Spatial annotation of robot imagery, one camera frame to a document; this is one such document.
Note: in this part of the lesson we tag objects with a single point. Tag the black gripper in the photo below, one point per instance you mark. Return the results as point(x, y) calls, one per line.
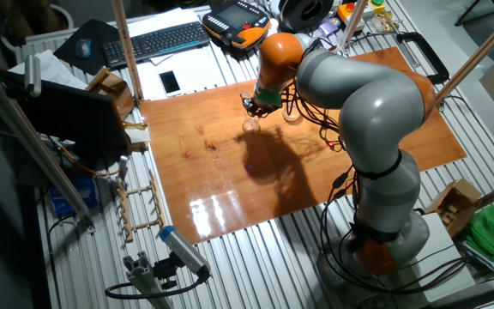
point(260, 108)

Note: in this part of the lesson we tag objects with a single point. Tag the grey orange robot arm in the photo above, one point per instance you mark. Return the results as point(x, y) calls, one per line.
point(375, 111)

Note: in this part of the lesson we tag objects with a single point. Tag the clear glass beaker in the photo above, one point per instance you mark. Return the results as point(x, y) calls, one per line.
point(251, 126)
point(290, 115)

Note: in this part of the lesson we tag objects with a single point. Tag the white paper sheet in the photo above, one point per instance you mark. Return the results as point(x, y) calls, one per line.
point(204, 73)
point(54, 70)
point(161, 19)

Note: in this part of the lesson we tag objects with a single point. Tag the wooden board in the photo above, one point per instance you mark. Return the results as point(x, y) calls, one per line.
point(212, 180)

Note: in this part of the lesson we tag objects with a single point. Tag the white smartphone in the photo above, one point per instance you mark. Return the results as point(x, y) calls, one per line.
point(170, 82)

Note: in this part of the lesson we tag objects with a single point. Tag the white rounded toy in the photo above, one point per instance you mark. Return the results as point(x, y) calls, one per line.
point(272, 26)

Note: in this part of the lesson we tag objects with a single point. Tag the orange black teach pendant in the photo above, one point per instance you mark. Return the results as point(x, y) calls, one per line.
point(234, 23)

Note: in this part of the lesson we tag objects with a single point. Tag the black filament spool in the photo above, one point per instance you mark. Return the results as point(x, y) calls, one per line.
point(305, 13)

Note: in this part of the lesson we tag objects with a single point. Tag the black keyboard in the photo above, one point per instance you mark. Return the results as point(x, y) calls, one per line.
point(157, 43)

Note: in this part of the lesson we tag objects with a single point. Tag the small purple device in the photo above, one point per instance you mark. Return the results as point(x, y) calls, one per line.
point(328, 26)

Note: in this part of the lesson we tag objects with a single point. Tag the white and gold packet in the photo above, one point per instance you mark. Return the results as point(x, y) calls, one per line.
point(137, 134)

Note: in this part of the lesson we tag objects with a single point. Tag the orange emergency stop box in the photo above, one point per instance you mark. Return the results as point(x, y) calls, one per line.
point(344, 13)

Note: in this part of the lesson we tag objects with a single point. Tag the wooden box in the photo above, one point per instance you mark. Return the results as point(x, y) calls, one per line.
point(112, 92)

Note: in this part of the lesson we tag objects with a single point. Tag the small grey metal clamp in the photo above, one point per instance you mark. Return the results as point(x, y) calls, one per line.
point(123, 167)

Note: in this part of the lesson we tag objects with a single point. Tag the brass metal fitting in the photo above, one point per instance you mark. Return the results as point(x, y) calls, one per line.
point(383, 21)

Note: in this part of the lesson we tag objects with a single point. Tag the wooden rack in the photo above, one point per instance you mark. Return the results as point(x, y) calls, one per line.
point(124, 210)

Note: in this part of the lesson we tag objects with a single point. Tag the yellow box green button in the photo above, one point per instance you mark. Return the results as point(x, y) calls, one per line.
point(377, 7)

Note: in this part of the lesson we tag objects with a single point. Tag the black mouse pad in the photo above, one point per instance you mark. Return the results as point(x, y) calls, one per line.
point(97, 34)

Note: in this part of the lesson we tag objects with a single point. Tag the blue computer mouse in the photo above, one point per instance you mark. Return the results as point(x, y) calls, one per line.
point(83, 48)

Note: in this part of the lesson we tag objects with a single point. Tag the black flat panel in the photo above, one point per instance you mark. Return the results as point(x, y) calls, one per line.
point(71, 120)

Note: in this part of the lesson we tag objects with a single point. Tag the blue box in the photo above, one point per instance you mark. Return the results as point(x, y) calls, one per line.
point(75, 193)

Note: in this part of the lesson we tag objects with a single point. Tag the cardboard box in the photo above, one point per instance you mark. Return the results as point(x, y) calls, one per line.
point(459, 206)

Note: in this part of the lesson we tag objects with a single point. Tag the black office chair base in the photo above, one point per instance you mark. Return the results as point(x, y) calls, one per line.
point(470, 13)

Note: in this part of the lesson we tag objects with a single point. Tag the silver camera blue end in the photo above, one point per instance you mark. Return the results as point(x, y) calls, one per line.
point(184, 251)

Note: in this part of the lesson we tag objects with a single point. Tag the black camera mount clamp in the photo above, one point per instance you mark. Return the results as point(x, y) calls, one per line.
point(165, 268)

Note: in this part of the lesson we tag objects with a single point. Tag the aluminium profile post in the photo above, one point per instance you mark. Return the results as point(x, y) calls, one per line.
point(144, 279)

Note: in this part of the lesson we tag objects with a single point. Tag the aluminium frame beam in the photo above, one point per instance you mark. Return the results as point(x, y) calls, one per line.
point(37, 150)

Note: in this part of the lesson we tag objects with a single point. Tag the silver camera bar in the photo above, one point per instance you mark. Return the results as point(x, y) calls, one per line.
point(32, 75)

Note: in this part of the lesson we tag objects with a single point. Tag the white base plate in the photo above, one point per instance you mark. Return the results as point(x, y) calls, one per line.
point(444, 240)

